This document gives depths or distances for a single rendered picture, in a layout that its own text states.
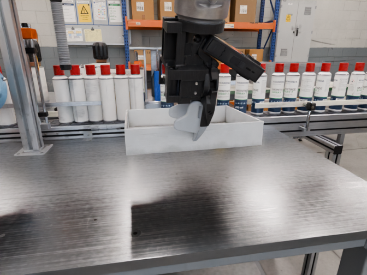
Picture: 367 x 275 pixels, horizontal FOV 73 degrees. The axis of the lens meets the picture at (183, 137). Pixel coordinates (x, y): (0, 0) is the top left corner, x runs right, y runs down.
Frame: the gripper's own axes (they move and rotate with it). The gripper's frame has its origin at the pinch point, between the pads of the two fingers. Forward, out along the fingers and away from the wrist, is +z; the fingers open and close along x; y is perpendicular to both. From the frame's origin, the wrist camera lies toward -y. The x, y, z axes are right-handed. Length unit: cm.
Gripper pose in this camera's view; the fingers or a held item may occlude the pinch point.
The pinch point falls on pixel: (197, 132)
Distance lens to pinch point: 47.5
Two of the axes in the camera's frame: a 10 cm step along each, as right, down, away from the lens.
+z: -0.8, 8.0, 5.9
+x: 2.5, 5.9, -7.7
